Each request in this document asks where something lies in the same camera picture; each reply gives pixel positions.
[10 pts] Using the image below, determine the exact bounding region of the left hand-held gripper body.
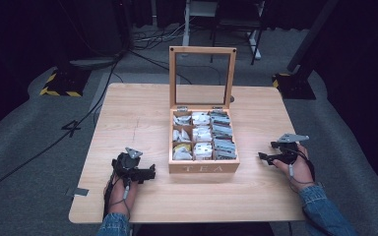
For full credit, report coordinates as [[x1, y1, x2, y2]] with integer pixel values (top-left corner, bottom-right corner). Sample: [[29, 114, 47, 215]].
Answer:
[[111, 147, 152, 185]]

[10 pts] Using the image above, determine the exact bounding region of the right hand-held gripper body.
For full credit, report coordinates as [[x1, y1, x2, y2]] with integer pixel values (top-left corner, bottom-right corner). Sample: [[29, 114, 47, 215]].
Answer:
[[270, 133, 310, 165]]

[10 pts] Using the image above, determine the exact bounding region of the person's right hand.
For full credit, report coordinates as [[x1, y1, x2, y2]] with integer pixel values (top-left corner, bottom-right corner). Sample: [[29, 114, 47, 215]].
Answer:
[[272, 144, 316, 193]]

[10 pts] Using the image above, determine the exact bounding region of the person's left hand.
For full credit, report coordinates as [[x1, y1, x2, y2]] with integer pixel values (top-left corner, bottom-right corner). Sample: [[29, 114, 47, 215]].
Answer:
[[103, 176, 139, 218]]

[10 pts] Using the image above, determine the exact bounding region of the yellow tea bag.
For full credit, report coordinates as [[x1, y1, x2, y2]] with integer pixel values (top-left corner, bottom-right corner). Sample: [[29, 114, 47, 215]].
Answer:
[[173, 143, 193, 155]]

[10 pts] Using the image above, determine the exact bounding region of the row of grey tea packets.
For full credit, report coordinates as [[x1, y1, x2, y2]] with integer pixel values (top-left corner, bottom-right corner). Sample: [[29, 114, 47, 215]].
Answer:
[[210, 110, 237, 161]]

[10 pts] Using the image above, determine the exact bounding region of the wooden tea box, glass lid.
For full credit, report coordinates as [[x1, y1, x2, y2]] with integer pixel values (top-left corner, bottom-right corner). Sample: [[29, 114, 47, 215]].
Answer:
[[167, 45, 241, 175]]

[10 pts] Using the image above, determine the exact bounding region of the yellow-black striped stand base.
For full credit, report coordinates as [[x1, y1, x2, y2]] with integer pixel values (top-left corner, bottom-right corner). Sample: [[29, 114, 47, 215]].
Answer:
[[39, 66, 93, 98], [272, 72, 317, 101]]

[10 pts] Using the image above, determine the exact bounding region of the group of white tea bags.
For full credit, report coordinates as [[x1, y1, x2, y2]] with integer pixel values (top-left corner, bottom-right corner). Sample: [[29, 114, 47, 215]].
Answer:
[[172, 111, 214, 161]]

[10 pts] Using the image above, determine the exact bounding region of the slanted black stand beam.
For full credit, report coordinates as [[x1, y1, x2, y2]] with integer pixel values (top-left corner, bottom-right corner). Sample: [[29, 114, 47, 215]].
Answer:
[[286, 0, 340, 74]]

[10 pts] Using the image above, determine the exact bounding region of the white metal stand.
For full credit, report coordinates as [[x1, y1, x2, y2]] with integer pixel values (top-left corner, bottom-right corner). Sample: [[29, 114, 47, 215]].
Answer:
[[181, 0, 263, 61]]

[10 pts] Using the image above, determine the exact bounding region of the right gripper cable with plug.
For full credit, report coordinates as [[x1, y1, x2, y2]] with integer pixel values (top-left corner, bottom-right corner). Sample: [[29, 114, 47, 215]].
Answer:
[[277, 147, 317, 185]]

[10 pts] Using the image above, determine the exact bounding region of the gripper cable with plug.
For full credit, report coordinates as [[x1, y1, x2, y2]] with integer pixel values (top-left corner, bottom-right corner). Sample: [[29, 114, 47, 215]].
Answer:
[[103, 175, 133, 221], [277, 147, 317, 185]]

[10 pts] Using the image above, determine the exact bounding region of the left gripper cable with plug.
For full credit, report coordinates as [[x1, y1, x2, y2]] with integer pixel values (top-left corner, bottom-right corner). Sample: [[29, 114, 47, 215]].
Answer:
[[103, 175, 133, 221]]

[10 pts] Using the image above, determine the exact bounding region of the long black floor cable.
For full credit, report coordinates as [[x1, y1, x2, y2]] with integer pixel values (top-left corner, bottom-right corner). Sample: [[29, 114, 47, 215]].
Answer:
[[0, 48, 131, 201]]

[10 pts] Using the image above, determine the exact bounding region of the black metal frame stand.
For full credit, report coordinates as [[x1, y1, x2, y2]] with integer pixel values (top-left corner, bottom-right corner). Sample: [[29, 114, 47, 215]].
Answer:
[[209, 0, 268, 66]]

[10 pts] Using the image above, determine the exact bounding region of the bundle of floor cables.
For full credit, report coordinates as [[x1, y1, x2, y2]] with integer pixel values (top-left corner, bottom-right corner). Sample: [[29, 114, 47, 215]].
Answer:
[[129, 19, 195, 86]]

